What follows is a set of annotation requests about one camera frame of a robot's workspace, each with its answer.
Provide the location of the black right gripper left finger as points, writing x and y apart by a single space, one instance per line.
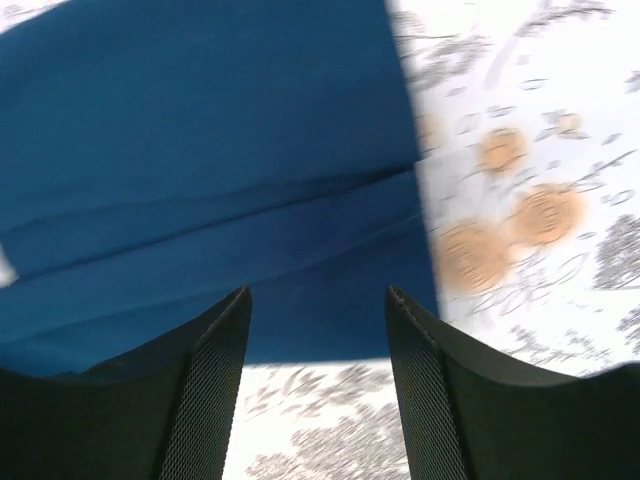
163 410

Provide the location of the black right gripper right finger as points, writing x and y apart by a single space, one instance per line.
469 411

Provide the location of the blue Mickey Mouse t-shirt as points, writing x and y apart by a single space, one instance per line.
156 155

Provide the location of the floral patterned table mat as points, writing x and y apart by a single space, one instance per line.
526 117

